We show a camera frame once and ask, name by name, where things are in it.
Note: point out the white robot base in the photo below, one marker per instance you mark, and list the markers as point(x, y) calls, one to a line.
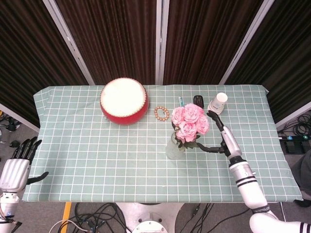
point(148, 218)

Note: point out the red drum white skin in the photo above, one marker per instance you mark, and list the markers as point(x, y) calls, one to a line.
point(122, 99)

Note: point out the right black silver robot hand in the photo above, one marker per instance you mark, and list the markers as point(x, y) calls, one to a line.
point(230, 140)

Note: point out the black red small device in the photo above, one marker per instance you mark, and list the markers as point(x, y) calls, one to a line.
point(197, 100)

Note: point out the grey partition frame post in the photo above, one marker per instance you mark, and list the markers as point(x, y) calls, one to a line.
point(70, 43)
point(161, 43)
point(245, 43)

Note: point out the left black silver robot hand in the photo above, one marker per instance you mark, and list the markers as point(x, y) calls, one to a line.
point(13, 174)

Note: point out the pink rose bouquet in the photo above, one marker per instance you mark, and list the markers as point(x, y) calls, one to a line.
point(190, 119)

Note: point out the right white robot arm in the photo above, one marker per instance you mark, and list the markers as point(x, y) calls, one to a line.
point(246, 176)

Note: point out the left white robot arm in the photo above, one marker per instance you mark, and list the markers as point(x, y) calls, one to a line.
point(7, 208)

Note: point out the textured clear glass vase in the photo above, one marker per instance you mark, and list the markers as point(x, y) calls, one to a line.
point(173, 153)

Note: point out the green checked tablecloth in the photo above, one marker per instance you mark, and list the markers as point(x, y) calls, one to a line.
point(109, 157)

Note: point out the marker pen red cap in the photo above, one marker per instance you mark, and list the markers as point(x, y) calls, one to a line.
point(180, 101)

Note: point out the black box green labels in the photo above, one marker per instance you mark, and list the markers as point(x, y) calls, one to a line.
point(295, 145)

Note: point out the stack of paper cups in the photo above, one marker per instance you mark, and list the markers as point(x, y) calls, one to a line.
point(216, 104)

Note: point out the dark ribbed partition panel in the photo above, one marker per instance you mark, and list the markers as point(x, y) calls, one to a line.
point(114, 36)
point(24, 60)
point(206, 36)
point(286, 60)

